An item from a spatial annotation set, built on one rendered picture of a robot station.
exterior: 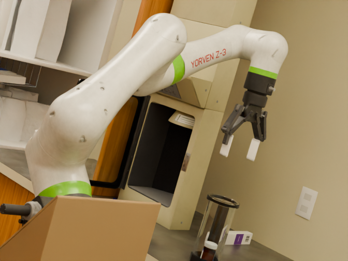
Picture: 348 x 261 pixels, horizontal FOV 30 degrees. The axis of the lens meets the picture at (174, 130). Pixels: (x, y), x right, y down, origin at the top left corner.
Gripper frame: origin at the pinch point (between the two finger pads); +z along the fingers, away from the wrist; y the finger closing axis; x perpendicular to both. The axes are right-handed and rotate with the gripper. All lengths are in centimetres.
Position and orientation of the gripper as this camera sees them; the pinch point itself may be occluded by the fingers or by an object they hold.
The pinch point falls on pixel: (237, 154)
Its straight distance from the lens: 207.6
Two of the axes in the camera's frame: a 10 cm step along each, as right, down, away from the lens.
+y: 7.0, 1.3, 7.1
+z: -2.8, 9.5, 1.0
